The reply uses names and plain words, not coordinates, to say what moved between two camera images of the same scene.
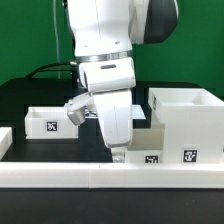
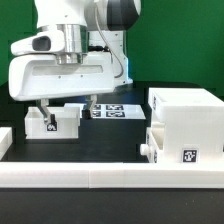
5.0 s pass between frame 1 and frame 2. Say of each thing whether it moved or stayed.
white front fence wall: stayed
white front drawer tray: moved
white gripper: moved
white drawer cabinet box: stayed
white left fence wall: stayed
